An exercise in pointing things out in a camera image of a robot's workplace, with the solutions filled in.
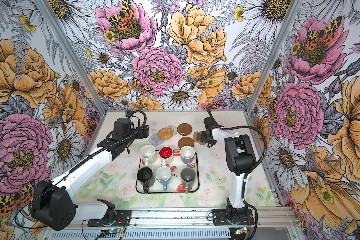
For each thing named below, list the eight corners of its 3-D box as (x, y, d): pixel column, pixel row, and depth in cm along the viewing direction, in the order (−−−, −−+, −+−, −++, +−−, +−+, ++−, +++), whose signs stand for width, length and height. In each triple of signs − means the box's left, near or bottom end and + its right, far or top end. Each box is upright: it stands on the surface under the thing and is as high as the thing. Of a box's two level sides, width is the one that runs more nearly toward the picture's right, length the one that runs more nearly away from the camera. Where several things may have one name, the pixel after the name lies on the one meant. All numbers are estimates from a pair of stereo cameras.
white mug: (140, 169, 91) (137, 163, 85) (143, 152, 99) (141, 144, 92) (155, 169, 91) (152, 163, 85) (157, 152, 99) (155, 144, 92)
